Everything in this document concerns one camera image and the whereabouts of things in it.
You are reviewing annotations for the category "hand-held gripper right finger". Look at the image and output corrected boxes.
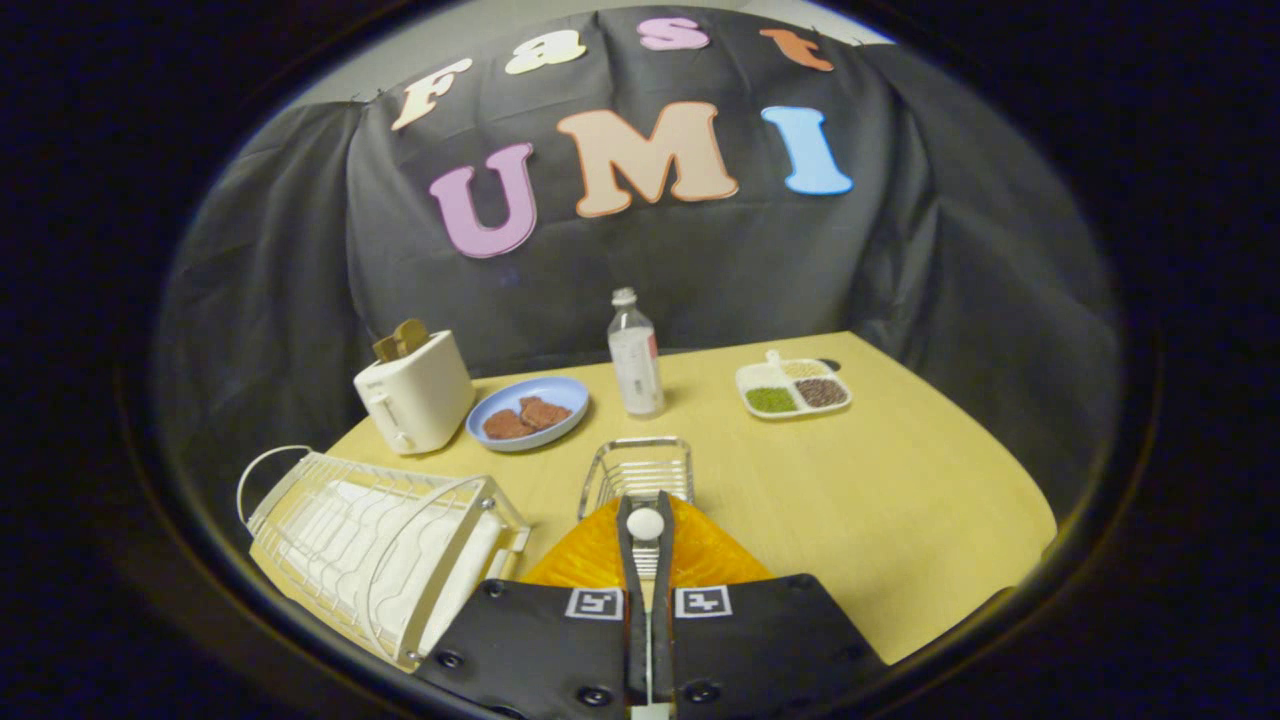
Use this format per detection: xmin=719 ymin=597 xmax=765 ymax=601
xmin=650 ymin=491 xmax=887 ymax=720

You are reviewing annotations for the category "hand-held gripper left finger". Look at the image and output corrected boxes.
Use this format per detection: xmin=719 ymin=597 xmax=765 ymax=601
xmin=415 ymin=493 xmax=651 ymax=720

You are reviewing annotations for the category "white spoon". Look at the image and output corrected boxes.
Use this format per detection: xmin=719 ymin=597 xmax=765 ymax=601
xmin=627 ymin=507 xmax=667 ymax=611

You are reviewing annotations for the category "metal wire basket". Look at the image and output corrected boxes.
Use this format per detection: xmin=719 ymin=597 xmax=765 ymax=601
xmin=578 ymin=436 xmax=695 ymax=522

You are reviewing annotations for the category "white plate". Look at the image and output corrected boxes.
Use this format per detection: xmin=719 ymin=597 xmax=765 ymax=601
xmin=412 ymin=513 xmax=506 ymax=659

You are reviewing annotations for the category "white wire dish rack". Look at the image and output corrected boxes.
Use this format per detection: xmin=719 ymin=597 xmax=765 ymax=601
xmin=236 ymin=444 xmax=532 ymax=673

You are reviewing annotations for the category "blue oval plate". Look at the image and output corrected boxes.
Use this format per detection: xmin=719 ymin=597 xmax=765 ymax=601
xmin=466 ymin=376 xmax=591 ymax=453

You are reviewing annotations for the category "clear plastic bottle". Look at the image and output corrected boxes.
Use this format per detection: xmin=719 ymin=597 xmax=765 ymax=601
xmin=607 ymin=287 xmax=666 ymax=418

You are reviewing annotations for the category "white divided tray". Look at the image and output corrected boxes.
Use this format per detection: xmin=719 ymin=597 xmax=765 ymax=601
xmin=735 ymin=349 xmax=854 ymax=420

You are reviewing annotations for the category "cream toaster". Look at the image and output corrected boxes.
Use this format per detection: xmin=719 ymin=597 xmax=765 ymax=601
xmin=353 ymin=330 xmax=477 ymax=457

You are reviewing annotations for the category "black backdrop cloth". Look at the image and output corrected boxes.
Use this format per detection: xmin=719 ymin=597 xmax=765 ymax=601
xmin=155 ymin=5 xmax=1123 ymax=521

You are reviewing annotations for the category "toast slice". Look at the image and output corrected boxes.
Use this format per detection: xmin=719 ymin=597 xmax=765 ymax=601
xmin=372 ymin=318 xmax=430 ymax=363

